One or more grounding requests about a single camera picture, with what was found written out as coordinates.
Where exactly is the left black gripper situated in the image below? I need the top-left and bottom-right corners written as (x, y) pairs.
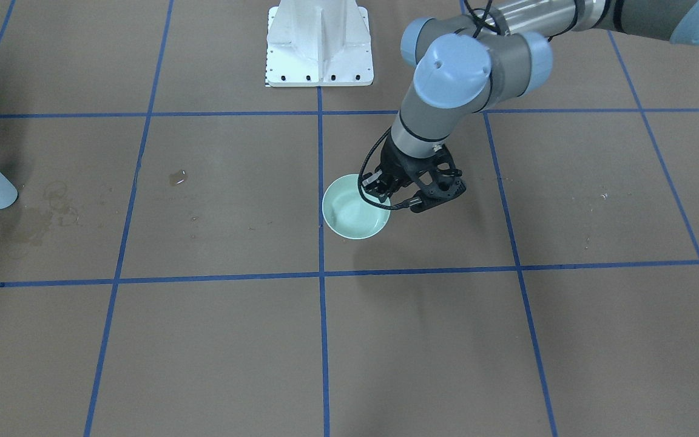
top-left (360, 135), bottom-right (432, 205)

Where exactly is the mint green bowl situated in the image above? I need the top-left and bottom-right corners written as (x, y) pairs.
top-left (322, 174), bottom-right (391, 240)

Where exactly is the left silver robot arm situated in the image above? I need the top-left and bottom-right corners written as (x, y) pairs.
top-left (353, 1), bottom-right (699, 212)

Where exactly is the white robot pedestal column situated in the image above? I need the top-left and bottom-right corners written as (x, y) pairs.
top-left (265, 1), bottom-right (374, 87)

